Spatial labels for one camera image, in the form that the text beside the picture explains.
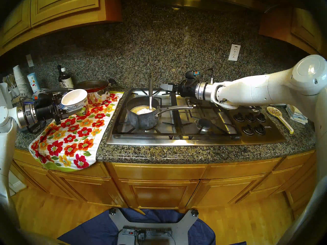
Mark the patterned ceramic bowl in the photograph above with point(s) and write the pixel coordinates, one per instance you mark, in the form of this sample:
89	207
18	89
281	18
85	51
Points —
19	100

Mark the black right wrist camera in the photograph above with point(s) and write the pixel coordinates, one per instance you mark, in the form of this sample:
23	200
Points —
189	74

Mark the white paper towel roll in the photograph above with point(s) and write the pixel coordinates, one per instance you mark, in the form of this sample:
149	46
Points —
5	94

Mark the dark blue cloth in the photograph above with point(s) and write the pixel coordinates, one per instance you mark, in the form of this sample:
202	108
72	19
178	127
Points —
89	231

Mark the red frying pan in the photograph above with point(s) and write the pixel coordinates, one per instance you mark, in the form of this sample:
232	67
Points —
94	85

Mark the white switch plate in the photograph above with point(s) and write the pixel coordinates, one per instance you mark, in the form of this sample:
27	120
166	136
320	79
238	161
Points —
29	60

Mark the black stove knob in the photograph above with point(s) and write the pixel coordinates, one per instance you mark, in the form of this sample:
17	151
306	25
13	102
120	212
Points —
250	117
247	129
239	117
261	117
260	129

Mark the white wall power outlet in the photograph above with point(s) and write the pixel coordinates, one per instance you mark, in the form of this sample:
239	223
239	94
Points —
234	52

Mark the dark bottle black cap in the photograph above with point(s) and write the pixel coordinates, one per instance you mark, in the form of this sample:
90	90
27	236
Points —
59	73

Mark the white paper oats cup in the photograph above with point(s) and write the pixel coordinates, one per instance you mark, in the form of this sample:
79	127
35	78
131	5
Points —
76	105

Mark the grey power strip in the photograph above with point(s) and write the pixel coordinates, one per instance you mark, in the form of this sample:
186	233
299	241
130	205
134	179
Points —
150	231

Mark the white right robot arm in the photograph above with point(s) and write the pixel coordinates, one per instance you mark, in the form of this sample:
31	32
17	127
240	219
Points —
255	91

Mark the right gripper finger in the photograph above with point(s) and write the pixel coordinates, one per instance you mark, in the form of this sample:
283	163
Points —
168	85
171	89

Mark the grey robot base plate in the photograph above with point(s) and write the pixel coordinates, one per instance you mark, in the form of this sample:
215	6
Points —
181	229

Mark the blue patterned paper cups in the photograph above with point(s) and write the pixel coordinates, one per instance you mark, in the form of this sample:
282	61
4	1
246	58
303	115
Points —
33	81

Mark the wooden lower cabinets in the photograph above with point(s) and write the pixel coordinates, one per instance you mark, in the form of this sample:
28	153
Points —
158	191

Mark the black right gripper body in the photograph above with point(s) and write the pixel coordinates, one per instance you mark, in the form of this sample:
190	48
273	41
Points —
187	88

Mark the white utensil holder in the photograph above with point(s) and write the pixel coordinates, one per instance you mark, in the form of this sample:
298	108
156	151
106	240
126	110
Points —
11	88

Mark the dark bottle white label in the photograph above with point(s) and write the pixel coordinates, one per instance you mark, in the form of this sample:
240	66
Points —
67	81

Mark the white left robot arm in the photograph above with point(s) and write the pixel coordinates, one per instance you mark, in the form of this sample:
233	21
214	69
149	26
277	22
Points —
6	150

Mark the black round burner cap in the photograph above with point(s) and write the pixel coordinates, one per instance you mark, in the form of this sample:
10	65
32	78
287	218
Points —
204	123

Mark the dark grey saucepan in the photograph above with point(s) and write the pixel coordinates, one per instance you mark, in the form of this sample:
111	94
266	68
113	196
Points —
141	120

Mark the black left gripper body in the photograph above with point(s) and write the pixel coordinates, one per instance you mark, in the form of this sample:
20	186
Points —
44	109

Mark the stainless steel gas cooktop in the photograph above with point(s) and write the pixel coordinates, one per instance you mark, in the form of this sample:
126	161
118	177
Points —
268	137

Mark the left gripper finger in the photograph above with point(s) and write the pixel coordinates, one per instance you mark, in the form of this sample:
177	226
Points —
67	113
60	96

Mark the folded cloth stack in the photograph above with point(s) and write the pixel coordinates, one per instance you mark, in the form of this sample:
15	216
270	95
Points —
296	114

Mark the floral kitchen towel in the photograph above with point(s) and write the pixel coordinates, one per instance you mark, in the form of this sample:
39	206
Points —
74	145

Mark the yellow wooden spoon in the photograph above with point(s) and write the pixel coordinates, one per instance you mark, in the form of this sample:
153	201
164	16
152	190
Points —
273	111

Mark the wooden upper cabinet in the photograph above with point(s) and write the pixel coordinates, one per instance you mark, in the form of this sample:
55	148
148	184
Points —
63	4
301	30

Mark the stainless steel pot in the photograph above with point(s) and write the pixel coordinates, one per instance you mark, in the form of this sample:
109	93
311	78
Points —
98	99

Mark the white paper cup stack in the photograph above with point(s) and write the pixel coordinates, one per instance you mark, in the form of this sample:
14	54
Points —
19	76

